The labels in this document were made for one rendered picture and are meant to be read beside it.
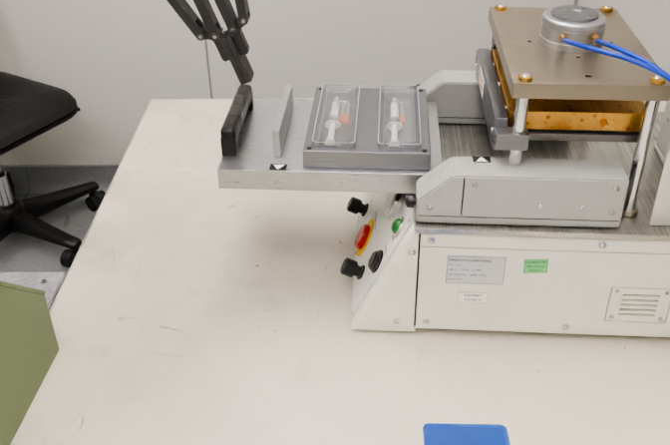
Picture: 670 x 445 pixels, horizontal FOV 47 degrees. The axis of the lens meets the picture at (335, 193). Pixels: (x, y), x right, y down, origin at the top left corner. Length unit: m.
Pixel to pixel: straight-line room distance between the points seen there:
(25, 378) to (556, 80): 0.73
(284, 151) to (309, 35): 1.54
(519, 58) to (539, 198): 0.17
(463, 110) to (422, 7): 1.37
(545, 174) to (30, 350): 0.67
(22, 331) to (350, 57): 1.80
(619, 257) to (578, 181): 0.12
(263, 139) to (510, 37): 0.36
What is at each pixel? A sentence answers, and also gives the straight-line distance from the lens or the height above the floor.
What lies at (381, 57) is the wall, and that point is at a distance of 2.60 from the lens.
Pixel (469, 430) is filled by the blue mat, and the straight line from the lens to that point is 0.97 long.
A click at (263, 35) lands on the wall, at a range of 2.58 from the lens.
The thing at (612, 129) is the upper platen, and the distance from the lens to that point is 1.01.
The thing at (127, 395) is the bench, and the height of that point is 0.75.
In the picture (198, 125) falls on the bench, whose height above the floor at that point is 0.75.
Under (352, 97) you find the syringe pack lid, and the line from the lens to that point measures 1.12.
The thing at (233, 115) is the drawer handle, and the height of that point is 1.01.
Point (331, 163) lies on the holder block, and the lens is 1.00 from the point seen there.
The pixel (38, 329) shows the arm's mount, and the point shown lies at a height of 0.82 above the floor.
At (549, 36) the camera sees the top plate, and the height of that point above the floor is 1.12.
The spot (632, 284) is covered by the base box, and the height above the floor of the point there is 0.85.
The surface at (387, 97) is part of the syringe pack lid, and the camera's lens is 1.12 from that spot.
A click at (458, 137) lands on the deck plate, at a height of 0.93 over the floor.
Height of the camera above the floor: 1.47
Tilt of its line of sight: 32 degrees down
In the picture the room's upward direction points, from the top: 1 degrees counter-clockwise
